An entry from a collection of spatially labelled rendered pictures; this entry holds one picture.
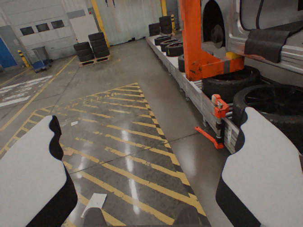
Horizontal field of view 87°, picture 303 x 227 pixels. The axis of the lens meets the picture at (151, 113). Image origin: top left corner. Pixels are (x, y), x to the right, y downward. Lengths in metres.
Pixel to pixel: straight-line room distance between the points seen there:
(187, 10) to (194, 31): 0.21
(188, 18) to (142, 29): 10.63
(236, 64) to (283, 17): 0.63
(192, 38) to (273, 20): 0.89
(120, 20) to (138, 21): 1.20
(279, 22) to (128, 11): 10.69
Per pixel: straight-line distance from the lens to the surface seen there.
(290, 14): 2.50
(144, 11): 12.52
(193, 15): 1.92
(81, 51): 7.71
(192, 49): 1.95
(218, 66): 2.13
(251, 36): 1.91
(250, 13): 2.27
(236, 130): 1.46
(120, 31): 12.27
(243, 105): 1.57
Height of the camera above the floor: 1.29
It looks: 31 degrees down
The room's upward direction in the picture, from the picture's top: 13 degrees counter-clockwise
